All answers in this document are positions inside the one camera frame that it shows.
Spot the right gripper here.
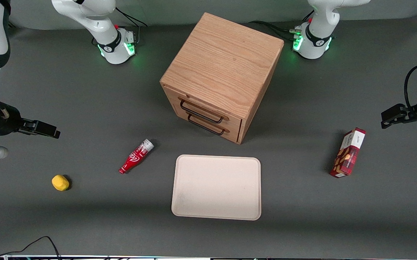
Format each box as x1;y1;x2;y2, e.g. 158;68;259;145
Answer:
0;102;61;139

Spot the wooden drawer with black handle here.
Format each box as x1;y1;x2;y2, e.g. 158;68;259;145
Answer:
163;86;244;131
172;103;242;143

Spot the oak wooden drawer cabinet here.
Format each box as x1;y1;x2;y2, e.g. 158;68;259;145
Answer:
160;12;284;145

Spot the yellow lemon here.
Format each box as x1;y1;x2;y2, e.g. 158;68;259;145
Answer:
52;175;70;191

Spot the red cookie box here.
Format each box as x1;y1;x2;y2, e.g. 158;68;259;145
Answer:
330;127;366;178

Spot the red cola bottle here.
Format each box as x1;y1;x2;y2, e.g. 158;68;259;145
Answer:
119;139;155;174

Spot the beige rectangular tray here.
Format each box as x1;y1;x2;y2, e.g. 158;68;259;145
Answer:
171;155;262;221

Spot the black cable on table edge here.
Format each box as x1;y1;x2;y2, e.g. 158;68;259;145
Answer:
0;236;62;260

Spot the black cable at right arm base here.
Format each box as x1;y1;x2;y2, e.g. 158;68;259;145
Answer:
114;6;148;44

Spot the black cable at arm base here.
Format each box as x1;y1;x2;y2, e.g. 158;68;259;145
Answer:
248;10;315;42
114;6;148;44

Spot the black cable at left arm base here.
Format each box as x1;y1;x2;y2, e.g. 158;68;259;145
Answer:
248;10;315;42

